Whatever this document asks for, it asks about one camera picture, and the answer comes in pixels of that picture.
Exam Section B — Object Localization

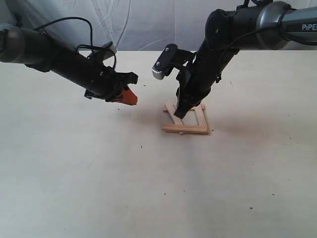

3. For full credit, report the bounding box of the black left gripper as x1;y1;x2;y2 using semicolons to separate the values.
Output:
56;51;138;105

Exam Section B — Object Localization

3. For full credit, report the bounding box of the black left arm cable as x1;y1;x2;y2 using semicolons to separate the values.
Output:
32;16;117;70

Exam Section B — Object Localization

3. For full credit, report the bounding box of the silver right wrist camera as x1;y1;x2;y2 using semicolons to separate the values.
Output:
152;44;195;80

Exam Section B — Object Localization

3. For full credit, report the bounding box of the light wood stick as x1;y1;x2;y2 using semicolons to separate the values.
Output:
161;102;185;135
162;104;206;112
194;108;209;133
162;124;209;134

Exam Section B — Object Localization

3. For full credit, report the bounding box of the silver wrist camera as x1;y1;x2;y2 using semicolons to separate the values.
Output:
152;44;195;80
87;41;116;62

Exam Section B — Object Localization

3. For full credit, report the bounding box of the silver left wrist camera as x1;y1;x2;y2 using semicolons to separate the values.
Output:
87;41;116;62

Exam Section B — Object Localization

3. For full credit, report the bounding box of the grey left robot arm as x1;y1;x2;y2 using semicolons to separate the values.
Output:
0;23;138;106

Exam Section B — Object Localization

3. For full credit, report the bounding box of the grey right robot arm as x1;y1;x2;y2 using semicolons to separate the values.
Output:
174;0;317;119

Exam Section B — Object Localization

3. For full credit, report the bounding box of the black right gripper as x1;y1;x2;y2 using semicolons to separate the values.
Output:
174;47;239;118

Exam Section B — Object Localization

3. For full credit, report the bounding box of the white backdrop cloth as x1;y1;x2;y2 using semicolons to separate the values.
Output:
7;0;317;52

